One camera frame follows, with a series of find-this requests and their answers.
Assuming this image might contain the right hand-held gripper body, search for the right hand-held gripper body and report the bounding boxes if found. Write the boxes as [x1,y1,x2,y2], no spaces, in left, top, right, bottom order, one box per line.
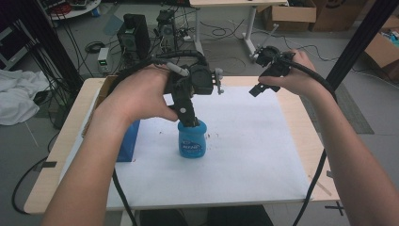
[254,45,296,78]

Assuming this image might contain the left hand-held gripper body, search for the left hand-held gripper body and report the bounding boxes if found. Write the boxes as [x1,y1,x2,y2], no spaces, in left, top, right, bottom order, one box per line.
[163,61,226,102]

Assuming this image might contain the blue plastic jar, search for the blue plastic jar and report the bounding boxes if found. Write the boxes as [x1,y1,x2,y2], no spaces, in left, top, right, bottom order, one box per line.
[177,119,208,159]

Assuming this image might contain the person's right hand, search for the person's right hand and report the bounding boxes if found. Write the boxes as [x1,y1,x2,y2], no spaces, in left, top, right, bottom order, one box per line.
[258,48,318,99]

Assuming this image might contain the person's left hand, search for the person's left hand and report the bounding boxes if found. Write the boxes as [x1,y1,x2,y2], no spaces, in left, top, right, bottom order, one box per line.
[95,64,180,127]

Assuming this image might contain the large cardboard box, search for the large cardboard box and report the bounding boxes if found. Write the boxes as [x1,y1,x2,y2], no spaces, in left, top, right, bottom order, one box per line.
[256,0,318,32]

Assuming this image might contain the white paper sheet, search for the white paper sheet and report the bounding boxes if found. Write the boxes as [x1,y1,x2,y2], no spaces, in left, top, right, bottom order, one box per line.
[105,85,313,212]

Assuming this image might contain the blue bag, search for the blue bag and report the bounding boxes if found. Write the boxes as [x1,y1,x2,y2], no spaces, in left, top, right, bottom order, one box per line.
[116,120,141,163]

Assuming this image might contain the white desk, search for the white desk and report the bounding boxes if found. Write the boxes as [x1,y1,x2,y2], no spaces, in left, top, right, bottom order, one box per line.
[188,0,289,62]

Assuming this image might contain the grey floor mat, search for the grey floor mat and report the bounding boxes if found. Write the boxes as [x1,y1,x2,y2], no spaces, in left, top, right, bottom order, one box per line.
[300,82,375,136]

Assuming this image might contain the black computer tower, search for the black computer tower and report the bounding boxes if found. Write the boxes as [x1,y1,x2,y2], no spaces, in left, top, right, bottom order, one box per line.
[117,13,152,61]

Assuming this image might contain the grey power supply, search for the grey power supply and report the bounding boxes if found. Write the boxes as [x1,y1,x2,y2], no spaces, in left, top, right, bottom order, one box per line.
[97,47,111,75]

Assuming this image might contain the person's dark trousers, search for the person's dark trousers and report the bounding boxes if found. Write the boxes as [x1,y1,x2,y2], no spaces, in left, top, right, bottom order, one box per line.
[138,204,275,226]

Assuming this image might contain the open cardboard box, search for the open cardboard box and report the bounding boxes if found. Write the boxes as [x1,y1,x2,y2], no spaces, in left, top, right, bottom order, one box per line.
[363,15,399,83]

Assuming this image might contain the round white table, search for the round white table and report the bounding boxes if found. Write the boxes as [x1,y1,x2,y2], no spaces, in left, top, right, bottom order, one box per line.
[46,0,103,22]

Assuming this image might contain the white cloth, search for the white cloth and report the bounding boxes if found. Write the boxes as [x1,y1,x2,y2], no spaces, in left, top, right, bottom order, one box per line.
[0,69,52,127]

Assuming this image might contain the left hand-held gripper cable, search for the left hand-held gripper cable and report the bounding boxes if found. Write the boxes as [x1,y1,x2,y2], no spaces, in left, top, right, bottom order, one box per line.
[106,49,209,226]

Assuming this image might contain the hand-held gripper cable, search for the hand-held gripper cable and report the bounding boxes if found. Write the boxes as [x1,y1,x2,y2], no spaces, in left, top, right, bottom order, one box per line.
[106,49,209,226]
[281,57,339,226]

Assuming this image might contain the black metal post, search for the black metal post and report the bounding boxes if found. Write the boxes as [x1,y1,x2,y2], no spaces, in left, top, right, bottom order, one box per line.
[17,0,85,92]
[325,0,399,92]

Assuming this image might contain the right hand-held gripper cable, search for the right hand-held gripper cable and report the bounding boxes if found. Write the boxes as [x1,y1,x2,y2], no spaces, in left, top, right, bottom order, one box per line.
[281,57,339,226]

